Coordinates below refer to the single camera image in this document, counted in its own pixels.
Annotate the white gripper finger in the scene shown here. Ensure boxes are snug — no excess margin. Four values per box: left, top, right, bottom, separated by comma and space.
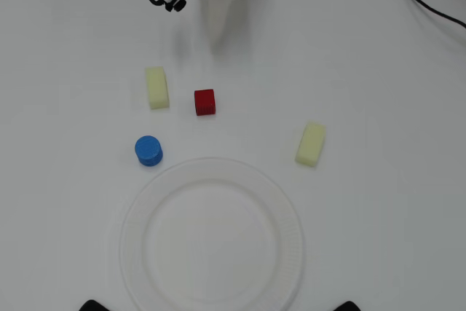
198, 0, 242, 55

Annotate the black rounded foot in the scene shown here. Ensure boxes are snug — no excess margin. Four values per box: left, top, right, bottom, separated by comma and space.
333, 300, 367, 311
79, 299, 111, 311

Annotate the pale yellow foam block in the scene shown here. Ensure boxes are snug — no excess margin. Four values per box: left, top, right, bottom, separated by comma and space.
294, 121, 327, 168
144, 66, 170, 111

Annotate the blue cylinder block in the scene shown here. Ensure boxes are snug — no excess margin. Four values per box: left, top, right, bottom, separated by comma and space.
134, 135, 164, 168

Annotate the white round plate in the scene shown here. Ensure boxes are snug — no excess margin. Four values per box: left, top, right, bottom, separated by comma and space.
118, 157, 306, 311

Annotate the red block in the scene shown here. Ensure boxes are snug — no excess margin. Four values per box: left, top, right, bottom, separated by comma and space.
193, 88, 217, 117

